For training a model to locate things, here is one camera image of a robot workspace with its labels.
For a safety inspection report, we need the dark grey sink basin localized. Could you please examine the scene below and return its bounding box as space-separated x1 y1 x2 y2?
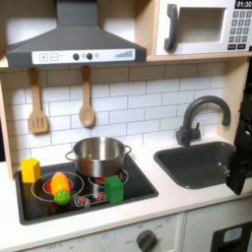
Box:
153 140 237 191

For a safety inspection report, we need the dark grey tap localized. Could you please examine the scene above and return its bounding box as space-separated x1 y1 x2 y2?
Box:
175 94 232 148

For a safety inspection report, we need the black toy stove top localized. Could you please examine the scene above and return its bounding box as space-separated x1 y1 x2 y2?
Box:
14 154 159 226

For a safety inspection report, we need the grey oven knob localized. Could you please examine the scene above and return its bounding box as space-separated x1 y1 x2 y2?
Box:
135 228 158 252

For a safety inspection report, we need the green block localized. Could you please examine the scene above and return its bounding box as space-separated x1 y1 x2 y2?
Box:
103 174 125 205

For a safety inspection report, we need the white toy microwave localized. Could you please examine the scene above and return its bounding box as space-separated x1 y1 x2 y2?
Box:
155 0 252 57

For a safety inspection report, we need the steel pot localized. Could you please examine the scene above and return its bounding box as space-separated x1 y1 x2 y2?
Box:
64 136 133 178

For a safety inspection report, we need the wooden spoon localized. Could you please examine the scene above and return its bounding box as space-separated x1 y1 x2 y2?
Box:
78 65 96 129

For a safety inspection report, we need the orange toy vegetable green top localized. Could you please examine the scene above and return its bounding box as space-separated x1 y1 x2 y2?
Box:
49 171 73 207

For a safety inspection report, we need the slotted wooden spatula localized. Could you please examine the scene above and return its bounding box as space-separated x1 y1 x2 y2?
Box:
27 67 50 135

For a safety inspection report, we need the yellow block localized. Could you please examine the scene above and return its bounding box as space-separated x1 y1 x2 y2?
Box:
20 157 42 184

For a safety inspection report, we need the grey range hood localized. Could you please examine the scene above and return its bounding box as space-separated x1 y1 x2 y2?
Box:
5 0 148 69

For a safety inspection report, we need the wooden toy kitchen frame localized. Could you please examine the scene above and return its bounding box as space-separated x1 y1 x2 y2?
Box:
0 0 252 182

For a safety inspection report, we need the grey microwave door handle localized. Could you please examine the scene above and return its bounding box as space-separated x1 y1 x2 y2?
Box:
163 3 180 52

